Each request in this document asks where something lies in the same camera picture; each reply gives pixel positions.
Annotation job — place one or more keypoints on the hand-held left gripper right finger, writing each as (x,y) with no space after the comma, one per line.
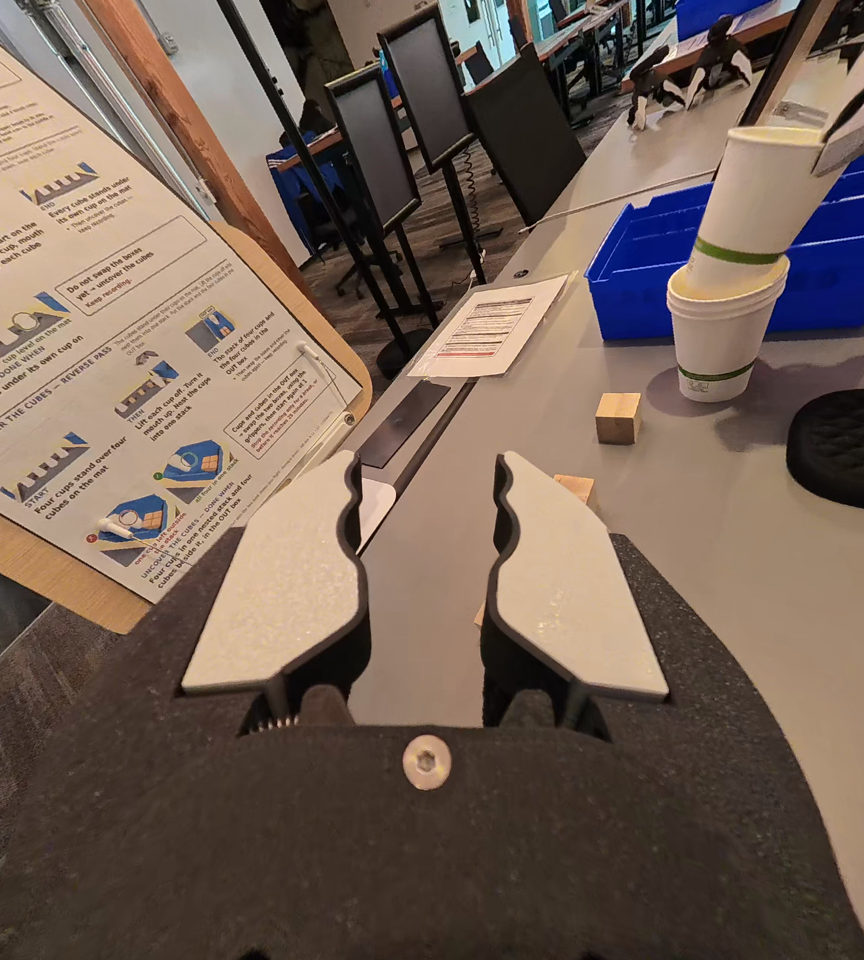
(574,600)

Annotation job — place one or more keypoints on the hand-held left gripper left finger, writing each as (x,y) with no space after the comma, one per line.
(282,592)

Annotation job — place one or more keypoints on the white paper cup stack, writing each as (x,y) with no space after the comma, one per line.
(717,345)

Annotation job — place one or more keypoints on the idle black white gripper device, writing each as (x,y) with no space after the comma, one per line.
(724,52)
(653,82)

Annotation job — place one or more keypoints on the distant blue bin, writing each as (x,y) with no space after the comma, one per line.
(717,15)

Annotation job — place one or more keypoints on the black rectangular desk plate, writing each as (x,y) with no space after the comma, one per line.
(406,424)

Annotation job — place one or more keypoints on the blue plastic bin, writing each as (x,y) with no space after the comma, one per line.
(642,255)

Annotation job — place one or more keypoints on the wooden book stand white base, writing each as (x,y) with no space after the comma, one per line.
(42,577)

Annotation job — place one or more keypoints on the black pole with round base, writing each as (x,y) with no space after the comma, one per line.
(402,352)

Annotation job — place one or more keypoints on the laminated paper sheet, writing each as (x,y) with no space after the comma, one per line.
(492,326)

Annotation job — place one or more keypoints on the black textured cushion pad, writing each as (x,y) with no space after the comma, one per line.
(852,450)

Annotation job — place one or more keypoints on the printed instruction sheet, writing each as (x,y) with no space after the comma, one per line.
(102,337)

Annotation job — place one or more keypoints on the black display screen on stand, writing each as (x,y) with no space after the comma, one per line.
(428,90)
(372,150)

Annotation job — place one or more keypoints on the wooden post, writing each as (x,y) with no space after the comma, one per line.
(162,97)

